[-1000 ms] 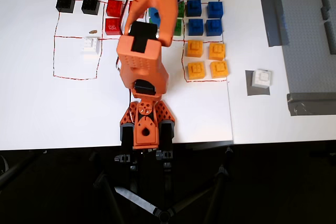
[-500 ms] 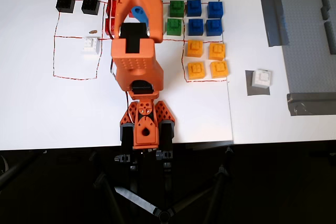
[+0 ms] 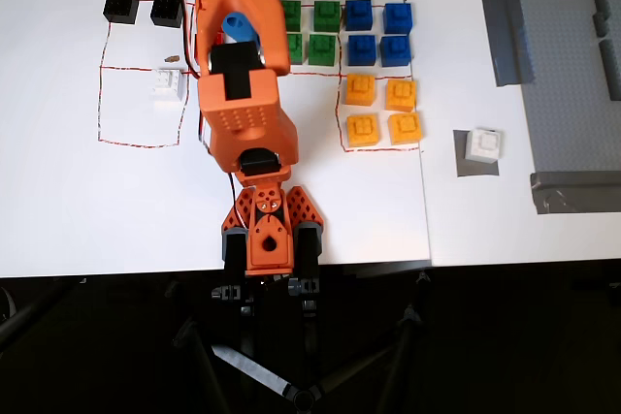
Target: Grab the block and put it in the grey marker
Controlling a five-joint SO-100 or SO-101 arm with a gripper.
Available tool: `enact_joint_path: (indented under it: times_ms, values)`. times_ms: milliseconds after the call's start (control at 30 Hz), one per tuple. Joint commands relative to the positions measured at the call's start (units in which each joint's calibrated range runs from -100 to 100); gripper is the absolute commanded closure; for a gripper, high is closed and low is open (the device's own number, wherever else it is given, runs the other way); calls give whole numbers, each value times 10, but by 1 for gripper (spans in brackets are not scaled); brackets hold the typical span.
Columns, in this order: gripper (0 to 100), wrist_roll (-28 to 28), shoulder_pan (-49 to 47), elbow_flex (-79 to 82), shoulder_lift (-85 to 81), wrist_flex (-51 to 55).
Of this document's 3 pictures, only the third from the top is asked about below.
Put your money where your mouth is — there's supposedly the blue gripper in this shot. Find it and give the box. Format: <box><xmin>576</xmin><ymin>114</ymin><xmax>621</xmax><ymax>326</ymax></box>
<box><xmin>221</xmin><ymin>11</ymin><xmax>260</xmax><ymax>45</ymax></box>

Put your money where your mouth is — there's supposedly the white lego block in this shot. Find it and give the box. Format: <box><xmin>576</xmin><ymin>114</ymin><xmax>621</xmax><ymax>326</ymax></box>
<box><xmin>464</xmin><ymin>127</ymin><xmax>505</xmax><ymax>165</ymax></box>
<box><xmin>151</xmin><ymin>69</ymin><xmax>188</xmax><ymax>104</ymax></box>

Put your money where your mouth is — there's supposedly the green lego block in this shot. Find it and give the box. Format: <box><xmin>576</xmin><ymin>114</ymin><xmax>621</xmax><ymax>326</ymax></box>
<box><xmin>279</xmin><ymin>0</ymin><xmax>303</xmax><ymax>32</ymax></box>
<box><xmin>313</xmin><ymin>0</ymin><xmax>343</xmax><ymax>33</ymax></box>
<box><xmin>309</xmin><ymin>34</ymin><xmax>338</xmax><ymax>67</ymax></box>
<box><xmin>285</xmin><ymin>33</ymin><xmax>305</xmax><ymax>66</ymax></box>

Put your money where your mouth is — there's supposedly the black lego block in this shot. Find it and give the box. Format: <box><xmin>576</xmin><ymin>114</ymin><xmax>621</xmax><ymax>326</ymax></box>
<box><xmin>103</xmin><ymin>0</ymin><xmax>141</xmax><ymax>25</ymax></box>
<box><xmin>149</xmin><ymin>0</ymin><xmax>184</xmax><ymax>29</ymax></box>

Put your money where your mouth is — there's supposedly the blue lego block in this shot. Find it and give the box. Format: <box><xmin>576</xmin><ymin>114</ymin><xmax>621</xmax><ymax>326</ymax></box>
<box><xmin>344</xmin><ymin>0</ymin><xmax>374</xmax><ymax>32</ymax></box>
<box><xmin>382</xmin><ymin>2</ymin><xmax>414</xmax><ymax>36</ymax></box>
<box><xmin>346</xmin><ymin>34</ymin><xmax>378</xmax><ymax>68</ymax></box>
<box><xmin>380</xmin><ymin>35</ymin><xmax>413</xmax><ymax>69</ymax></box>

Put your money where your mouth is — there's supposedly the yellow lego block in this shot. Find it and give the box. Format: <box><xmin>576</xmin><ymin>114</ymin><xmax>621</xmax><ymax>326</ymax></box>
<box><xmin>385</xmin><ymin>79</ymin><xmax>418</xmax><ymax>112</ymax></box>
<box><xmin>387</xmin><ymin>111</ymin><xmax>423</xmax><ymax>146</ymax></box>
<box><xmin>345</xmin><ymin>113</ymin><xmax>380</xmax><ymax>148</ymax></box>
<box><xmin>343</xmin><ymin>73</ymin><xmax>376</xmax><ymax>107</ymax></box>

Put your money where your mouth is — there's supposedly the grey tape square marker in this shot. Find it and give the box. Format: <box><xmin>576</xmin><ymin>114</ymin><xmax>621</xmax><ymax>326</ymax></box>
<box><xmin>452</xmin><ymin>129</ymin><xmax>501</xmax><ymax>178</ymax></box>

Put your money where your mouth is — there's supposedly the grey black table clamp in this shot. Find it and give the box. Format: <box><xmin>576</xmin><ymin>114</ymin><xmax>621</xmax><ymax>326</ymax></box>
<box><xmin>211</xmin><ymin>227</ymin><xmax>254</xmax><ymax>317</ymax></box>
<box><xmin>287</xmin><ymin>221</ymin><xmax>325</xmax><ymax>319</ymax></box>

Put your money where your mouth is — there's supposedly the grey lego baseplate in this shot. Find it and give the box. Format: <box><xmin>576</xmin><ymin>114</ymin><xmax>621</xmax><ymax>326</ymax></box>
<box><xmin>498</xmin><ymin>0</ymin><xmax>621</xmax><ymax>177</ymax></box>

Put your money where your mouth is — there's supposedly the black tripod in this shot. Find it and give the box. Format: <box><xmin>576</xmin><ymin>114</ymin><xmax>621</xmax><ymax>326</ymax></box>
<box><xmin>169</xmin><ymin>272</ymin><xmax>431</xmax><ymax>414</ymax></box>

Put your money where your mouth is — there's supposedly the grey duct tape strip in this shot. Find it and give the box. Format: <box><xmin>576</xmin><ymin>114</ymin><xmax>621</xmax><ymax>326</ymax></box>
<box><xmin>528</xmin><ymin>170</ymin><xmax>621</xmax><ymax>216</ymax></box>
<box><xmin>479</xmin><ymin>0</ymin><xmax>537</xmax><ymax>88</ymax></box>

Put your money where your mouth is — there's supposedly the short grey lego wall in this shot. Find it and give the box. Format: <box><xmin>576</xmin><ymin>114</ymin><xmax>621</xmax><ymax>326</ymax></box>
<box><xmin>591</xmin><ymin>11</ymin><xmax>610</xmax><ymax>39</ymax></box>

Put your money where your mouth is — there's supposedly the long grey lego wall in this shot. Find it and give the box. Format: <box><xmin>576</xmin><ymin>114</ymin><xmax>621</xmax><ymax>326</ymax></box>
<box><xmin>598</xmin><ymin>38</ymin><xmax>621</xmax><ymax>103</ymax></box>

